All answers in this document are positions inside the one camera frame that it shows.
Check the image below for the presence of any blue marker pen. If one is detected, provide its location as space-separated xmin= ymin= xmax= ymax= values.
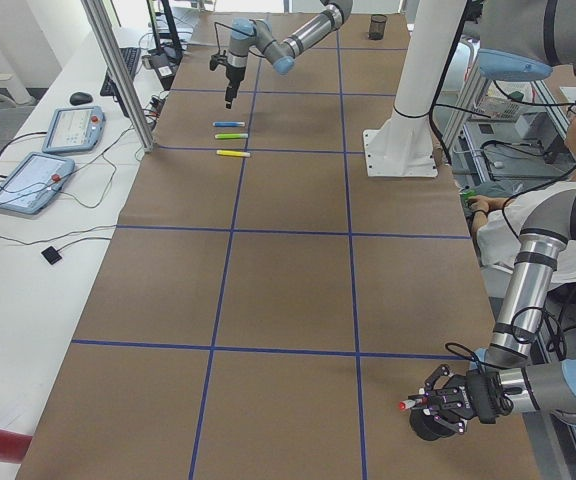
xmin=213 ymin=121 xmax=246 ymax=128

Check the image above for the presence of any far black mesh cup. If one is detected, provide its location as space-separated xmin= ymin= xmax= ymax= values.
xmin=368 ymin=14 xmax=388 ymax=40

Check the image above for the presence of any green marker pen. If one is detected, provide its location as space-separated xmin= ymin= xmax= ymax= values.
xmin=214 ymin=133 xmax=249 ymax=140

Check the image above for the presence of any near teach pendant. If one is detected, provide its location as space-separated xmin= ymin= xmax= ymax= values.
xmin=0 ymin=152 xmax=76 ymax=215

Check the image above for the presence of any yellow marker pen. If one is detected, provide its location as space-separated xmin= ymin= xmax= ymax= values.
xmin=216 ymin=149 xmax=251 ymax=158

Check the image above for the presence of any black computer mouse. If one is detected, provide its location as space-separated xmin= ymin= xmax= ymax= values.
xmin=69 ymin=91 xmax=93 ymax=106

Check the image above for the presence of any small black sensor box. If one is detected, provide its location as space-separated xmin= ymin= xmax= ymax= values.
xmin=41 ymin=246 xmax=62 ymax=265

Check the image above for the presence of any aluminium frame post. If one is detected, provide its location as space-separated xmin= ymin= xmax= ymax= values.
xmin=81 ymin=0 xmax=154 ymax=153

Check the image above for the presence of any red marker pen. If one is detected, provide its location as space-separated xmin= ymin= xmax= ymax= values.
xmin=399 ymin=397 xmax=427 ymax=411

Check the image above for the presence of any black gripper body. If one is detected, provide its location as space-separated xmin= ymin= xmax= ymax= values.
xmin=225 ymin=64 xmax=245 ymax=103
xmin=430 ymin=372 xmax=513 ymax=424

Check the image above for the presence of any teach pendant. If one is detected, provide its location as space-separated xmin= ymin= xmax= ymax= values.
xmin=42 ymin=106 xmax=105 ymax=154
xmin=0 ymin=152 xmax=76 ymax=215

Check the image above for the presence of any white camera stand column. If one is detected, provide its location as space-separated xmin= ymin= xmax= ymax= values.
xmin=363 ymin=0 xmax=467 ymax=178

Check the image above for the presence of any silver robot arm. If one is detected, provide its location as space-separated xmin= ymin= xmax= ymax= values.
xmin=403 ymin=1 xmax=576 ymax=441
xmin=209 ymin=0 xmax=353 ymax=109

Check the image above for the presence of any near black mesh cup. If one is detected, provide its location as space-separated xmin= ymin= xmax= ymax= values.
xmin=409 ymin=410 xmax=454 ymax=441

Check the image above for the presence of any green handheld object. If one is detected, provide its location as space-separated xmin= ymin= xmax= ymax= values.
xmin=460 ymin=189 xmax=476 ymax=203

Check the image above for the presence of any far teach pendant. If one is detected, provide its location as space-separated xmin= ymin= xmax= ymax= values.
xmin=42 ymin=106 xmax=105 ymax=154

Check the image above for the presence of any person in white shirt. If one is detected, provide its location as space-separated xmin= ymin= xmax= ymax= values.
xmin=468 ymin=103 xmax=576 ymax=287

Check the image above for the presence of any black keyboard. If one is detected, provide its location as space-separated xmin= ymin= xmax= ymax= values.
xmin=99 ymin=46 xmax=142 ymax=99

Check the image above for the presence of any black mesh cup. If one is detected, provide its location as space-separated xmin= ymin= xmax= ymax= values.
xmin=409 ymin=410 xmax=454 ymax=441
xmin=368 ymin=14 xmax=388 ymax=40

